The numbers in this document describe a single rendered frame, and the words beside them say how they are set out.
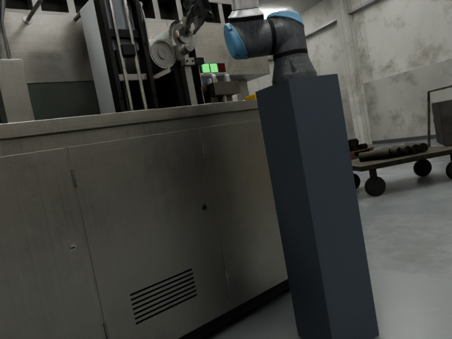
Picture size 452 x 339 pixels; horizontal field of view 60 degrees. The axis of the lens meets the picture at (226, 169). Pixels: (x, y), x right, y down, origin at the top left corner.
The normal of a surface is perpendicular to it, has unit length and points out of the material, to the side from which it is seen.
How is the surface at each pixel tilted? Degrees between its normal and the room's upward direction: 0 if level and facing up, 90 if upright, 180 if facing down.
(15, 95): 90
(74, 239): 90
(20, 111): 90
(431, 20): 90
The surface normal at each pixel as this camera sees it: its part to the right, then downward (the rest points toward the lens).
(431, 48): -0.88, 0.19
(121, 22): 0.63, -0.06
